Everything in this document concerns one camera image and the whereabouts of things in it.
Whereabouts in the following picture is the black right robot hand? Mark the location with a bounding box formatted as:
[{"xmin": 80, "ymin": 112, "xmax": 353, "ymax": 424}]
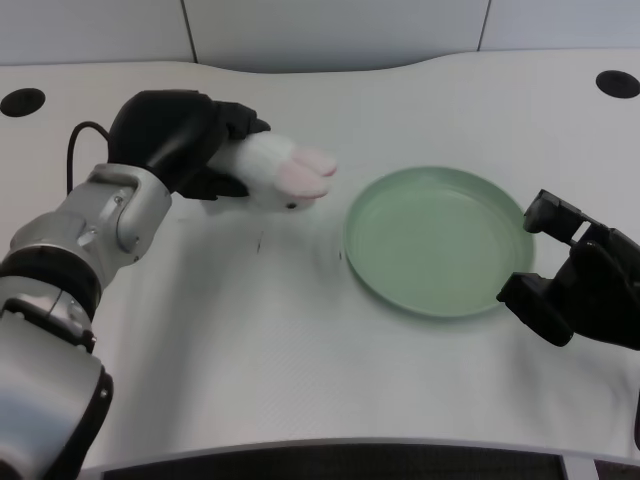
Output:
[{"xmin": 496, "ymin": 188, "xmax": 640, "ymax": 351}]

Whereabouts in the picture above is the light green round plate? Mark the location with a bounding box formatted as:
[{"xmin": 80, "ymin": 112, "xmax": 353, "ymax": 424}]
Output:
[{"xmin": 343, "ymin": 166, "xmax": 537, "ymax": 320}]

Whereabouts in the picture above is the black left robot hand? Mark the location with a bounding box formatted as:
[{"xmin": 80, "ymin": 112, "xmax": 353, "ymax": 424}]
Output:
[{"xmin": 106, "ymin": 89, "xmax": 272, "ymax": 201}]

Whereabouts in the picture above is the black round cable grommet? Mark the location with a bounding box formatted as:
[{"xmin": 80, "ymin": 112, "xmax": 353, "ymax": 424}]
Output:
[
  {"xmin": 0, "ymin": 88, "xmax": 46, "ymax": 118},
  {"xmin": 595, "ymin": 70, "xmax": 640, "ymax": 99}
]

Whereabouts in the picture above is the white pink-eared rabbit doll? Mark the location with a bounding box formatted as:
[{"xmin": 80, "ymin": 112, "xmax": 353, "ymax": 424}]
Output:
[{"xmin": 209, "ymin": 133, "xmax": 338, "ymax": 212}]

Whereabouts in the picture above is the dark textured panel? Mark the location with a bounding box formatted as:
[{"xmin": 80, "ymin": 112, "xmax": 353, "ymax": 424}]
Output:
[{"xmin": 102, "ymin": 442, "xmax": 569, "ymax": 480}]

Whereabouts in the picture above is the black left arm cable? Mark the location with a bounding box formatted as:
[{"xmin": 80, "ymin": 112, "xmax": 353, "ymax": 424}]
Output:
[{"xmin": 66, "ymin": 121, "xmax": 112, "ymax": 194}]

